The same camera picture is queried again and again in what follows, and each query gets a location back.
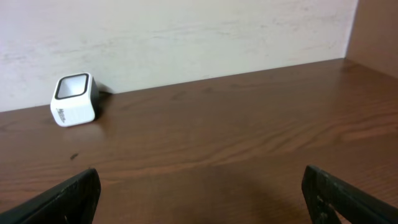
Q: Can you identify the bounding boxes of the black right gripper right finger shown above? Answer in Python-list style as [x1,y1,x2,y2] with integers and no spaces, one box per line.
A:
[302,165,397,224]

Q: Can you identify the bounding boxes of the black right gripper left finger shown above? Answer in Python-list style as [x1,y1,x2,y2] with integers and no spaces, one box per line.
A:
[1,169,101,224]

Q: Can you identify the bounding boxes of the white barcode scanner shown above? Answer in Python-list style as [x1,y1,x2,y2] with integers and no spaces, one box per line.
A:
[50,73,99,127]

